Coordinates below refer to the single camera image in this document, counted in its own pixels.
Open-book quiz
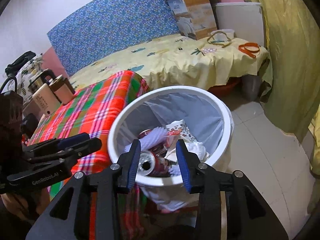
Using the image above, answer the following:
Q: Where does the red cartoon can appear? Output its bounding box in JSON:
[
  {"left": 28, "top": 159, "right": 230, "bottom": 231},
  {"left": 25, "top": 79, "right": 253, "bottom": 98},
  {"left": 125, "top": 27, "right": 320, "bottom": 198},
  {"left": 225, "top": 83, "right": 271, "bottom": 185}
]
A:
[{"left": 137, "top": 151, "right": 177, "bottom": 177}]

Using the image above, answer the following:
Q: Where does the white tissue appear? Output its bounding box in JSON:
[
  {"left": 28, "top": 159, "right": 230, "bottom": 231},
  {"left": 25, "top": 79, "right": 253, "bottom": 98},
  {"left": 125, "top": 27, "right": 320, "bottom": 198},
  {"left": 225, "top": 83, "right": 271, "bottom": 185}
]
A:
[{"left": 186, "top": 141, "right": 210, "bottom": 161}]

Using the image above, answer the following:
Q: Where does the patterned paper cup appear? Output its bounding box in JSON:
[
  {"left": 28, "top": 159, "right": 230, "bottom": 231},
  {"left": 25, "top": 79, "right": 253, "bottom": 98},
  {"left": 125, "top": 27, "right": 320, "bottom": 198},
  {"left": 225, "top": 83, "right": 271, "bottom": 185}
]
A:
[{"left": 165, "top": 119, "right": 196, "bottom": 146}]

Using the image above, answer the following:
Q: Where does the white trash bin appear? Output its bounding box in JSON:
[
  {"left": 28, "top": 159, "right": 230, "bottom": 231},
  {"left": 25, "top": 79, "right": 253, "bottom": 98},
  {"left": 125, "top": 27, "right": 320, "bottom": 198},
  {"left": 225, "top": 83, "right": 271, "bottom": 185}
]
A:
[{"left": 107, "top": 86, "right": 234, "bottom": 212}]

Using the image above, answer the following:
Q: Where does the left hand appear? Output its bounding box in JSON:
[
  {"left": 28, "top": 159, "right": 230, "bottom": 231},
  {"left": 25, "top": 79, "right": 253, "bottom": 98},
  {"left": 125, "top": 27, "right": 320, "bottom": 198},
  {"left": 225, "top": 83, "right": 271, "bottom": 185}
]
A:
[{"left": 1, "top": 188, "right": 50, "bottom": 223}]

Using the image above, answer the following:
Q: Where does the plaid tablecloth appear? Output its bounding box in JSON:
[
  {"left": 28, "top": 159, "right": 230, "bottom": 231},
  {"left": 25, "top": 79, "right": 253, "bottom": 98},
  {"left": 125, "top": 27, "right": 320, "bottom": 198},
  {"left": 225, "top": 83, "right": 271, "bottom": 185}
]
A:
[{"left": 29, "top": 70, "right": 150, "bottom": 239}]

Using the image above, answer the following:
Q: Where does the electric kettle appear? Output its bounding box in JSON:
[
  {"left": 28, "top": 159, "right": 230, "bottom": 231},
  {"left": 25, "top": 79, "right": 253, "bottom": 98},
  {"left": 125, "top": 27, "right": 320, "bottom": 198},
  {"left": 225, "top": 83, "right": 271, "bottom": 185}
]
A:
[{"left": 28, "top": 69, "right": 61, "bottom": 117}]

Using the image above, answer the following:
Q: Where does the pink brown mug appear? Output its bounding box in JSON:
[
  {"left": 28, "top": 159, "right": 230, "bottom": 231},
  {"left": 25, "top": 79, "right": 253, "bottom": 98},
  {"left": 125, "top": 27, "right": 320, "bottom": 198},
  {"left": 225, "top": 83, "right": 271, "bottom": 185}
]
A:
[{"left": 49, "top": 75, "right": 75, "bottom": 105}]

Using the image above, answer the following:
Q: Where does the black bag on bundle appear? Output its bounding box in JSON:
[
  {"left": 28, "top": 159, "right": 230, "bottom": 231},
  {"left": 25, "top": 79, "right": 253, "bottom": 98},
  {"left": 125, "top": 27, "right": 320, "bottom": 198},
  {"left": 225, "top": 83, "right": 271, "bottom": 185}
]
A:
[{"left": 5, "top": 51, "right": 36, "bottom": 77}]

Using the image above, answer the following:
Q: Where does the yellow bed sheet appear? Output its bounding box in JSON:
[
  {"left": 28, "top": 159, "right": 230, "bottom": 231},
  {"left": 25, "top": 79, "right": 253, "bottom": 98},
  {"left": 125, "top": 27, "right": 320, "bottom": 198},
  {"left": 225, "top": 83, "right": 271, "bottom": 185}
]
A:
[{"left": 70, "top": 34, "right": 269, "bottom": 90}]

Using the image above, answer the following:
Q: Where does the yellow green curtain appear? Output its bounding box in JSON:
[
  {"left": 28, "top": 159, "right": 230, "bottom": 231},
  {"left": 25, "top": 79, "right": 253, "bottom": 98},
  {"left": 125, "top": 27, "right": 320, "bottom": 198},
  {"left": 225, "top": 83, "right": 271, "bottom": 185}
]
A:
[{"left": 235, "top": 0, "right": 320, "bottom": 215}]

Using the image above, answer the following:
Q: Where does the blue floral headboard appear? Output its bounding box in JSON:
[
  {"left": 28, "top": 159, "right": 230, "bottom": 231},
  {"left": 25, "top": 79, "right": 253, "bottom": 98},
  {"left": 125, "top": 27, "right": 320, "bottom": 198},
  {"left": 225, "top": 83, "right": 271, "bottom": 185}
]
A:
[{"left": 47, "top": 0, "right": 178, "bottom": 75}]

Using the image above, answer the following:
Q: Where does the bedding product box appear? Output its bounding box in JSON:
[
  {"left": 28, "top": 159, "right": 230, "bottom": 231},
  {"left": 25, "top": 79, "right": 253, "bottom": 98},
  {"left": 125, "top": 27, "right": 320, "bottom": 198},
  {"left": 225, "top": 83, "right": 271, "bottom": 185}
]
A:
[{"left": 164, "top": 0, "right": 218, "bottom": 40}]

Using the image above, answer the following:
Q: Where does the white panel board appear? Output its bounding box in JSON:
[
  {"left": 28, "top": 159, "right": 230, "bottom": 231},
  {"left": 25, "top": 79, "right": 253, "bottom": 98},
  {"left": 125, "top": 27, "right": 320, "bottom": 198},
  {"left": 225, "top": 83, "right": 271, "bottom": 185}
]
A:
[{"left": 213, "top": 2, "right": 266, "bottom": 47}]

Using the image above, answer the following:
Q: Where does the orange strap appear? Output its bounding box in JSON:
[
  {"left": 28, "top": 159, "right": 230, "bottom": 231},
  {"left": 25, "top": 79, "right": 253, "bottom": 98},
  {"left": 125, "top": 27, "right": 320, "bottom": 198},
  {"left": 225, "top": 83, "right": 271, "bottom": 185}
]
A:
[{"left": 237, "top": 42, "right": 262, "bottom": 59}]

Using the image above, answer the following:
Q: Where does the clear container with strap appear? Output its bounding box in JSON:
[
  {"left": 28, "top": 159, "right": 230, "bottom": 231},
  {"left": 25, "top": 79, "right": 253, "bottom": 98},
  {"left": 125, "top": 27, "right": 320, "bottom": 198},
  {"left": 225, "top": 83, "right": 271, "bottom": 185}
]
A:
[{"left": 207, "top": 29, "right": 235, "bottom": 48}]

